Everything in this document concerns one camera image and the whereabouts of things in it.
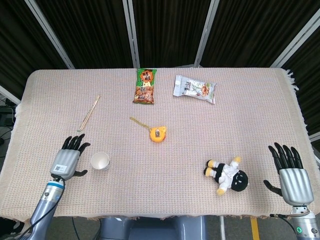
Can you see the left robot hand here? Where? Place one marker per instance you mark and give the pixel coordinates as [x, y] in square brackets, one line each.
[65, 160]

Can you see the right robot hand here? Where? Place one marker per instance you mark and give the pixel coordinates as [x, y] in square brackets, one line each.
[295, 182]

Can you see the white paper cup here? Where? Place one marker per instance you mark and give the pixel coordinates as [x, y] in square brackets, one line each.
[100, 161]

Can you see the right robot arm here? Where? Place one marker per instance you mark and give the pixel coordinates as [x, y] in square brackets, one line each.
[305, 222]

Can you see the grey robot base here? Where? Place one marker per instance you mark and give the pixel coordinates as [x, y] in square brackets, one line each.
[152, 228]

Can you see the wooden chopstick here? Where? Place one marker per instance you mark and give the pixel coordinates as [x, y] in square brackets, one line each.
[90, 113]

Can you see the yellow floor tape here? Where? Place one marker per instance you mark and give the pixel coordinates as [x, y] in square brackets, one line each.
[254, 228]

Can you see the black white plush doll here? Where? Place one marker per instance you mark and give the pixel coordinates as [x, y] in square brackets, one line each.
[227, 175]

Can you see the beige woven tablecloth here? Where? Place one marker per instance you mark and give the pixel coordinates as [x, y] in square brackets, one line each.
[160, 150]

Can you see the orange tape measure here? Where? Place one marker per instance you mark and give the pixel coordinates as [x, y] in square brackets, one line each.
[158, 135]

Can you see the green orange snack bag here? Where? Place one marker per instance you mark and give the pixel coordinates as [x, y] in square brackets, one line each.
[144, 86]

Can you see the white snack bag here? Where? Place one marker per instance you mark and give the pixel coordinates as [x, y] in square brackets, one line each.
[195, 89]

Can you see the black folding screen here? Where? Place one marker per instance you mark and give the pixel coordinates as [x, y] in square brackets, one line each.
[170, 32]

